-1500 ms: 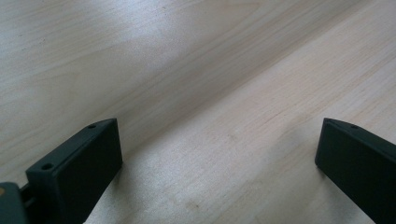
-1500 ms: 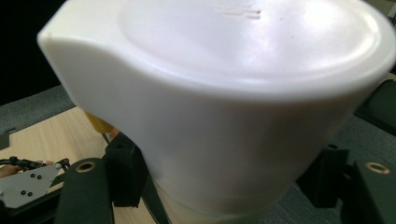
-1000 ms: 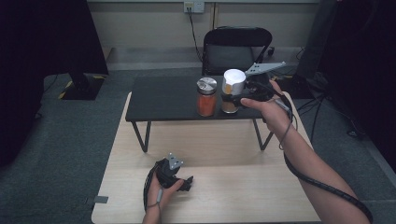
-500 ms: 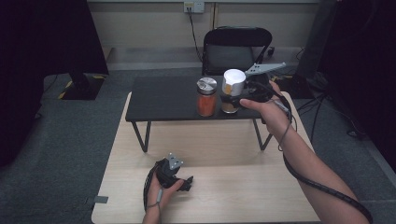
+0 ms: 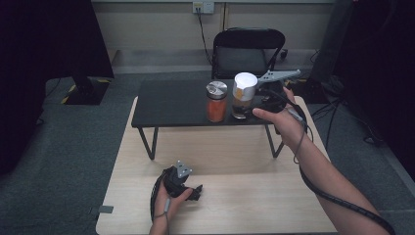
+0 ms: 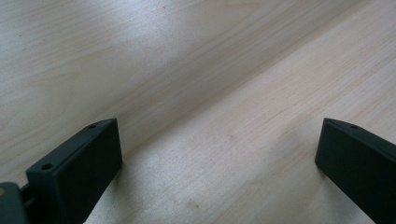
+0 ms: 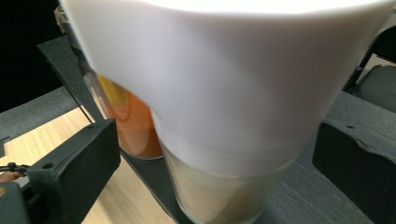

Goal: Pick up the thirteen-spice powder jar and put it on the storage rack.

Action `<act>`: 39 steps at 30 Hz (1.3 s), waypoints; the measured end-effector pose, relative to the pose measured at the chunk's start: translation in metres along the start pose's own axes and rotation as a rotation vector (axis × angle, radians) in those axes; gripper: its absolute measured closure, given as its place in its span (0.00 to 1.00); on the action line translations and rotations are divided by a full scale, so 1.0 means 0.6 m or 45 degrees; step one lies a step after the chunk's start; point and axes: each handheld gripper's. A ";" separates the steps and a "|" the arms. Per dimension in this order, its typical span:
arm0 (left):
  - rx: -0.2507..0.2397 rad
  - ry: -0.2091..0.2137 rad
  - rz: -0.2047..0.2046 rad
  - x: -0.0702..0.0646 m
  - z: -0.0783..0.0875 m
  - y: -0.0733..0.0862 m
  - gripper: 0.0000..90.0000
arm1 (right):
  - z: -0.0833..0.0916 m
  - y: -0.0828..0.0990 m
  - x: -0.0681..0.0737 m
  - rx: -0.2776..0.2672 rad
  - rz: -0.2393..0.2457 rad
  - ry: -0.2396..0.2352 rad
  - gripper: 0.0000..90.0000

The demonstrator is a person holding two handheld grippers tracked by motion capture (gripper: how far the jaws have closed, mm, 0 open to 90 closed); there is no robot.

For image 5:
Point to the black curtain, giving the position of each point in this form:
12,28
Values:
385,65
39,65

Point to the glass jar white lid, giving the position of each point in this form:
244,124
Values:
244,84

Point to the black stand base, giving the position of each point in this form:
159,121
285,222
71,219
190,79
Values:
86,91

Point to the grey stand column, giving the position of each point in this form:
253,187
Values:
331,42

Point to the black desk shelf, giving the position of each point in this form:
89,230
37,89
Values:
173,104

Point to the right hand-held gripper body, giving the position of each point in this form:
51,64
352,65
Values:
272,98

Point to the white wall socket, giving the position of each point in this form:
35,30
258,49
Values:
203,6

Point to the orange spice jar silver lid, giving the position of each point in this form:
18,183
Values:
216,107

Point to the person's left hand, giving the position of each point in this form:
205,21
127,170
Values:
166,209

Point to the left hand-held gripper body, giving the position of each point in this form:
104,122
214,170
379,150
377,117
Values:
174,184

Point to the person's right hand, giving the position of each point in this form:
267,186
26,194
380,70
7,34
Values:
290,127

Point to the black folding chair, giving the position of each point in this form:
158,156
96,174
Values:
243,60

